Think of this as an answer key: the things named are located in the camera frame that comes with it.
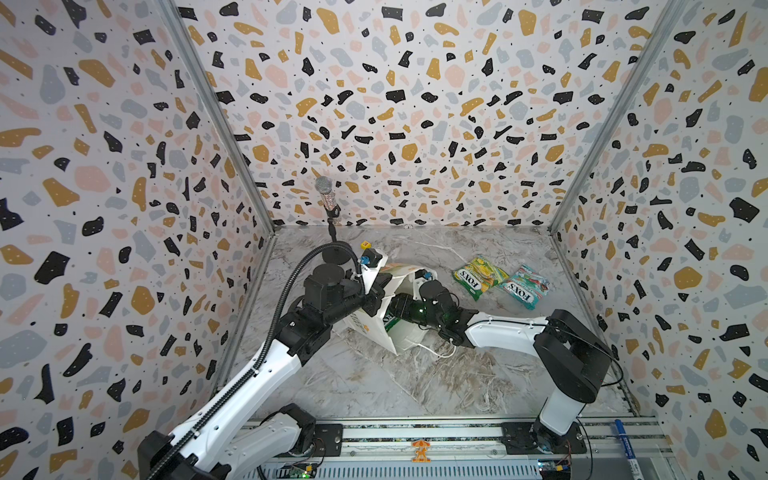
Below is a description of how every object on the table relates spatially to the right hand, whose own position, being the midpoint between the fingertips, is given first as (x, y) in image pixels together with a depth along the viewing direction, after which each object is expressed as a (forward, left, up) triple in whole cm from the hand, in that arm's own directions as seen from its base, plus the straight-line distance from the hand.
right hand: (381, 298), depth 82 cm
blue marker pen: (-33, -61, -14) cm, 71 cm away
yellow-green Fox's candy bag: (+17, -32, -13) cm, 39 cm away
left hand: (-2, -3, +16) cm, 16 cm away
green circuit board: (-38, +19, -16) cm, 46 cm away
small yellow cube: (+33, +9, -15) cm, 37 cm away
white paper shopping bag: (-8, -6, -6) cm, 12 cm away
